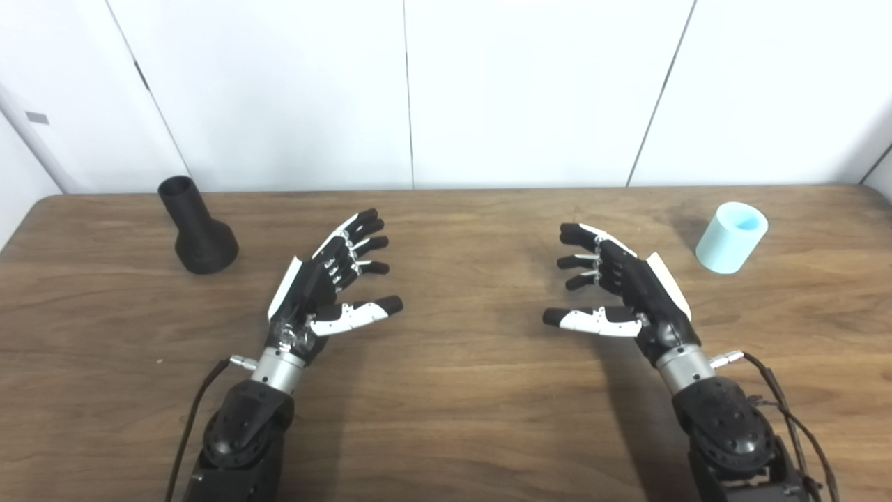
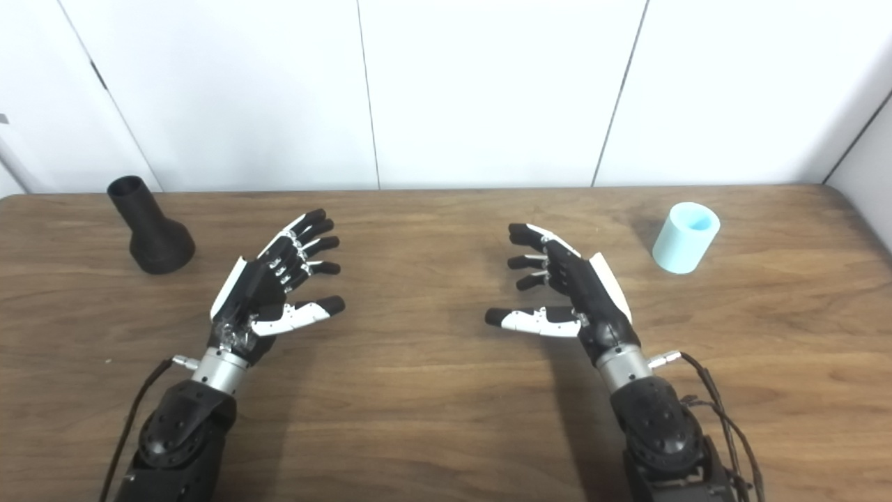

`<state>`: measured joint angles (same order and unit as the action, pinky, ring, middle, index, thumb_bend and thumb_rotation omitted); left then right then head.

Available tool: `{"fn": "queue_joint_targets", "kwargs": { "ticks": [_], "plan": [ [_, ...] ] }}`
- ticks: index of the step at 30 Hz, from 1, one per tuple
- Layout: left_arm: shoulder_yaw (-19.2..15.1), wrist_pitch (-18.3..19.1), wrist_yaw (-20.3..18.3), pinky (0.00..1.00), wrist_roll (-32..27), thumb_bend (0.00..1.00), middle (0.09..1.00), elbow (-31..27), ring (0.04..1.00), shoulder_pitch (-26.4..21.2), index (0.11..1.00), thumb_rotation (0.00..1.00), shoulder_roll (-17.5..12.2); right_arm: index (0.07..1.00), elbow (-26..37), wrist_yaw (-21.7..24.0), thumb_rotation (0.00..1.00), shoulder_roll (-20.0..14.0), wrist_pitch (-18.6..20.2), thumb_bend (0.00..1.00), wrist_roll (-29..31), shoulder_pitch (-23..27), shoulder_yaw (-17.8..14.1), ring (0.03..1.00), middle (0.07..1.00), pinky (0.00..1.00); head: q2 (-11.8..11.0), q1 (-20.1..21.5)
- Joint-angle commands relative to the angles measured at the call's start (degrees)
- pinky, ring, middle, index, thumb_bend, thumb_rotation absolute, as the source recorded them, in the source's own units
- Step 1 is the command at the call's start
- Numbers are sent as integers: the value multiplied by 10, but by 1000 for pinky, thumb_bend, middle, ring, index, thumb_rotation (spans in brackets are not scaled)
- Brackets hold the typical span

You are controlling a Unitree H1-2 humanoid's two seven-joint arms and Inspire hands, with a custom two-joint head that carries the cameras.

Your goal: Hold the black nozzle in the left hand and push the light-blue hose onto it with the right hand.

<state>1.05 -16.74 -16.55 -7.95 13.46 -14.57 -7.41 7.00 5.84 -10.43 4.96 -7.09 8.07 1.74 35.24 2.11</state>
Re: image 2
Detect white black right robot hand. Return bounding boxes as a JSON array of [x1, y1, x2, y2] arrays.
[[485, 223, 642, 367]]

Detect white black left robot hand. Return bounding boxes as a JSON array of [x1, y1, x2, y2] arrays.
[[208, 208, 346, 361]]

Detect light blue cup part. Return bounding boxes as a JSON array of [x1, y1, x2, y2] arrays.
[[652, 201, 721, 275]]

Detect black flared nozzle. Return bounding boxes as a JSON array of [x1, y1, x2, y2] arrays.
[[107, 176, 197, 275]]

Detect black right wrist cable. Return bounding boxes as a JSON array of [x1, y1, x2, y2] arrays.
[[648, 351, 750, 489]]

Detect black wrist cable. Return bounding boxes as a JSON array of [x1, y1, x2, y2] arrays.
[[648, 351, 750, 489], [98, 354, 203, 502]]

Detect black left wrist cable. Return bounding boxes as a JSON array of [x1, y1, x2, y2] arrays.
[[98, 354, 203, 502]]

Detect dark braided right arm wire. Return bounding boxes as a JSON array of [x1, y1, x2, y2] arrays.
[[682, 394, 764, 502]]

